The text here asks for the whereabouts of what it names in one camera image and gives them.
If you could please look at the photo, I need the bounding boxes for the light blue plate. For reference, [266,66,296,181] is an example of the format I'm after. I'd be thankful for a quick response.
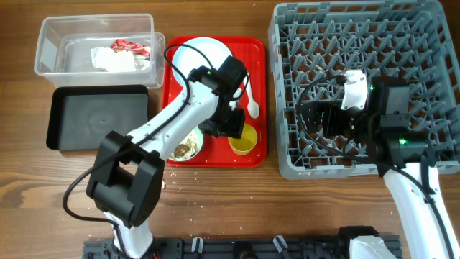
[171,37,235,89]

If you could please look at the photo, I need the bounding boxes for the crumpled white tissue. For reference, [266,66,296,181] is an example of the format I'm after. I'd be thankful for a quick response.
[91,47,151,72]

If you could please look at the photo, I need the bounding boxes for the red snack wrapper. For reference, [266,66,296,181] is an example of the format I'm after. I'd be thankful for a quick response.
[111,39,151,57]

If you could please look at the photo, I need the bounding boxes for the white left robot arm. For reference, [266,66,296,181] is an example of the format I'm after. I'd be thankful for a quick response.
[86,56,247,258]

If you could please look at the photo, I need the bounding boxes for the white plastic spoon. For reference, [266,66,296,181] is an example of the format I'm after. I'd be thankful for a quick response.
[245,74,260,119]

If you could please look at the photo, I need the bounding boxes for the black food waste tray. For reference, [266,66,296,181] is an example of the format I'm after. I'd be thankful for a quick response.
[46,85,149,151]

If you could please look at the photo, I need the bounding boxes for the clear plastic waste bin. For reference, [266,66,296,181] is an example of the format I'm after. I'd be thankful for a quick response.
[34,14,165,88]

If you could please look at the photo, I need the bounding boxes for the yellow cup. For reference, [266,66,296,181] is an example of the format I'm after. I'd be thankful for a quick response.
[228,124,258,155]

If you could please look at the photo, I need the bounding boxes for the green bowl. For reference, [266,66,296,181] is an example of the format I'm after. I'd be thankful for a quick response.
[169,127,204,162]

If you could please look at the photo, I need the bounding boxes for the rice and food leftovers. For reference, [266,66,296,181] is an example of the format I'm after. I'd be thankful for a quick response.
[170,131,201,161]

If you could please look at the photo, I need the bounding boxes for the white plastic fork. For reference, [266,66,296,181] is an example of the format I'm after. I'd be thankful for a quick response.
[229,100,239,111]

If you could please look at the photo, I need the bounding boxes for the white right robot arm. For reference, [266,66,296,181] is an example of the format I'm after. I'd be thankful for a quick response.
[296,76,459,258]

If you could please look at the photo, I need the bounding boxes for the grey dishwasher rack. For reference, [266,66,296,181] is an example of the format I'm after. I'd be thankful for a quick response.
[268,1,459,180]

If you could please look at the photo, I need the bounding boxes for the red serving tray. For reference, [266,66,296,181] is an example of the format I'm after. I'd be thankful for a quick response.
[167,36,267,168]

